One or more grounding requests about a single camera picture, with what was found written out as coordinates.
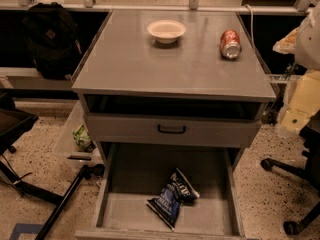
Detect grey drawer cabinet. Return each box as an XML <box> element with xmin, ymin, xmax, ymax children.
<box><xmin>73</xmin><ymin>10</ymin><xmax>276</xmax><ymax>164</ymax></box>

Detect red soda can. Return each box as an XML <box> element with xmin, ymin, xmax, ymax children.
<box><xmin>220</xmin><ymin>29</ymin><xmax>242</xmax><ymax>59</ymax></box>

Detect green chip bag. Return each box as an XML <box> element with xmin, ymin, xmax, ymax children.
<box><xmin>72</xmin><ymin>125</ymin><xmax>95</xmax><ymax>152</ymax></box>

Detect white cable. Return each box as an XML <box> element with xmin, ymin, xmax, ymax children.
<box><xmin>244</xmin><ymin>3</ymin><xmax>256</xmax><ymax>50</ymax></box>

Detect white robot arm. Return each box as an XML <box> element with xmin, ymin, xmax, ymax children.
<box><xmin>273</xmin><ymin>4</ymin><xmax>320</xmax><ymax>70</ymax></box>

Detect closed grey drawer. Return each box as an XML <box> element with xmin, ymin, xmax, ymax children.
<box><xmin>85</xmin><ymin>113</ymin><xmax>261</xmax><ymax>148</ymax></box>

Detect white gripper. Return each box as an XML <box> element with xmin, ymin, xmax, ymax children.
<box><xmin>273</xmin><ymin>28</ymin><xmax>298</xmax><ymax>54</ymax></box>

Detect open grey bottom drawer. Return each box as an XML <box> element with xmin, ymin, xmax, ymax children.
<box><xmin>75</xmin><ymin>143</ymin><xmax>246</xmax><ymax>240</ymax></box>

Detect blue chip bag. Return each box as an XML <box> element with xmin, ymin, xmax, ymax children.
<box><xmin>146</xmin><ymin>168</ymin><xmax>200</xmax><ymax>230</ymax></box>

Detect black office chair base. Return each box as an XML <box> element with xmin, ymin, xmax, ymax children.
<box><xmin>260</xmin><ymin>117</ymin><xmax>320</xmax><ymax>236</ymax></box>

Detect black backpack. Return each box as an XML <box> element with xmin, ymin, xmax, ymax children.
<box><xmin>21</xmin><ymin>3</ymin><xmax>84</xmax><ymax>80</ymax></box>

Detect black drawer handle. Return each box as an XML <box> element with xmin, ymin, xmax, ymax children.
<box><xmin>157</xmin><ymin>124</ymin><xmax>187</xmax><ymax>135</ymax></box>

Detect white bowl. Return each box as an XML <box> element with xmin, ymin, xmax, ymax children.
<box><xmin>147</xmin><ymin>20</ymin><xmax>186</xmax><ymax>44</ymax></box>

